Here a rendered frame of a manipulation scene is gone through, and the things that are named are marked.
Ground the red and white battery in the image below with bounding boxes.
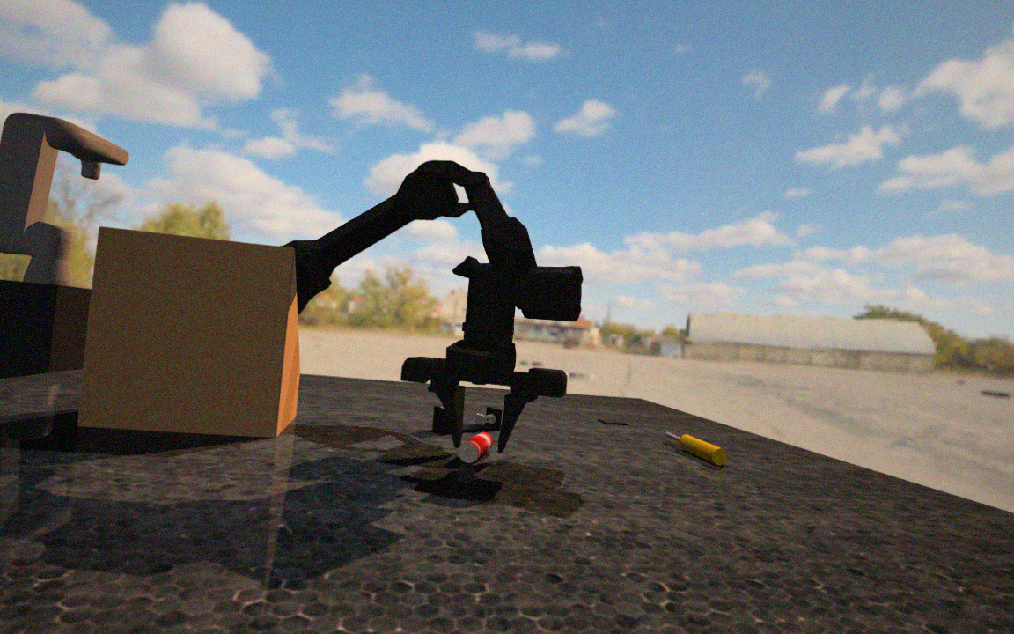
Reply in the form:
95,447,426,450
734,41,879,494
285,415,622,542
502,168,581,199
459,433,493,463

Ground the orange-handled screwdriver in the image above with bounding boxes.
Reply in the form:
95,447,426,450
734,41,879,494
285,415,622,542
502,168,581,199
665,432,727,465

